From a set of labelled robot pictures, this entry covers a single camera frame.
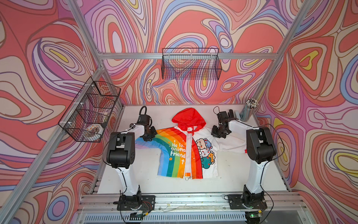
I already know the rainbow red hooded jacket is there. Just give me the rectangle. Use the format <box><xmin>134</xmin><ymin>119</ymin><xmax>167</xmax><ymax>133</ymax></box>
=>
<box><xmin>135</xmin><ymin>108</ymin><xmax>246</xmax><ymax>179</ymax></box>

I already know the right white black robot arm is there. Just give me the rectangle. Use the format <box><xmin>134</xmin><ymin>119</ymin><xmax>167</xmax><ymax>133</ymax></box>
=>
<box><xmin>212</xmin><ymin>119</ymin><xmax>277</xmax><ymax>210</ymax></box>

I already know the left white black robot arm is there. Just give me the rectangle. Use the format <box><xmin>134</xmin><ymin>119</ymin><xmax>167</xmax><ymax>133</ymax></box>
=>
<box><xmin>105</xmin><ymin>125</ymin><xmax>155</xmax><ymax>211</ymax></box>

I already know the black stapler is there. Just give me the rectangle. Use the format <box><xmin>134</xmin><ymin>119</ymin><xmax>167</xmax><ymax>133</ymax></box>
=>
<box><xmin>228</xmin><ymin>109</ymin><xmax>235</xmax><ymax>119</ymax></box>

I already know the metal cup of pencils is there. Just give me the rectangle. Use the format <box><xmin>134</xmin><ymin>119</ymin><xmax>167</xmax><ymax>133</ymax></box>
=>
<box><xmin>240</xmin><ymin>99</ymin><xmax>258</xmax><ymax>122</ymax></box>

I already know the round item in left basket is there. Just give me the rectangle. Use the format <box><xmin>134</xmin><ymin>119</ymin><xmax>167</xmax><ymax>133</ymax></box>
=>
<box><xmin>84</xmin><ymin>124</ymin><xmax>103</xmax><ymax>138</ymax></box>

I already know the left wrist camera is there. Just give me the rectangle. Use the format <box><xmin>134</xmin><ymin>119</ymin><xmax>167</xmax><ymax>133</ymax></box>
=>
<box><xmin>136</xmin><ymin>114</ymin><xmax>153</xmax><ymax>127</ymax></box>

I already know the black wire basket left wall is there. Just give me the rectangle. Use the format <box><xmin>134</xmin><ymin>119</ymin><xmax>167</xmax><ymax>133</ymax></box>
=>
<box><xmin>58</xmin><ymin>77</ymin><xmax>121</xmax><ymax>142</ymax></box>

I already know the black wire basket wall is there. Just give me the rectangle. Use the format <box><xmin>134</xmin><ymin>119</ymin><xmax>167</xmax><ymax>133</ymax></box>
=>
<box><xmin>161</xmin><ymin>47</ymin><xmax>222</xmax><ymax>80</ymax></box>
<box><xmin>58</xmin><ymin>77</ymin><xmax>121</xmax><ymax>142</ymax></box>

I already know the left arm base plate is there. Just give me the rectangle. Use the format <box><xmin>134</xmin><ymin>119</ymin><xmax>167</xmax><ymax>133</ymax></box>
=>
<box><xmin>116</xmin><ymin>195</ymin><xmax>156</xmax><ymax>220</ymax></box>

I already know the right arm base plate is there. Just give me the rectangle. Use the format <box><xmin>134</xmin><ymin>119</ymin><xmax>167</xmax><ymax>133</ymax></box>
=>
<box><xmin>224</xmin><ymin>191</ymin><xmax>268</xmax><ymax>211</ymax></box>

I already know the black wire basket back wall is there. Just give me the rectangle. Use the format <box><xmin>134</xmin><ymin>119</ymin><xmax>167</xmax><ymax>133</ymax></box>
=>
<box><xmin>161</xmin><ymin>47</ymin><xmax>222</xmax><ymax>80</ymax></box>

